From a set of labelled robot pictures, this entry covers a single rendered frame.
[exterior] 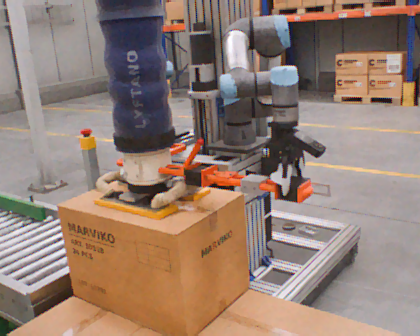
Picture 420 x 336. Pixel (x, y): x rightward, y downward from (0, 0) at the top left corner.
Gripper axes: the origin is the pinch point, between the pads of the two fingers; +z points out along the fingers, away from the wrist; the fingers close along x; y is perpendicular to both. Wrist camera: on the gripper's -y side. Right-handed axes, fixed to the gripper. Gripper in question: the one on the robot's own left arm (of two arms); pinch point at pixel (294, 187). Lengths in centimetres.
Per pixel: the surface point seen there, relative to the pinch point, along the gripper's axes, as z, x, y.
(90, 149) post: 14, -46, 155
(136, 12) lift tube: -54, 7, 50
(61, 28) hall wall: -72, -646, 991
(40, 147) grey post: 61, -154, 382
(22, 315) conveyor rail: 60, 37, 108
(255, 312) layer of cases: 53, -6, 21
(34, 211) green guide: 47, -19, 180
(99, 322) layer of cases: 53, 29, 67
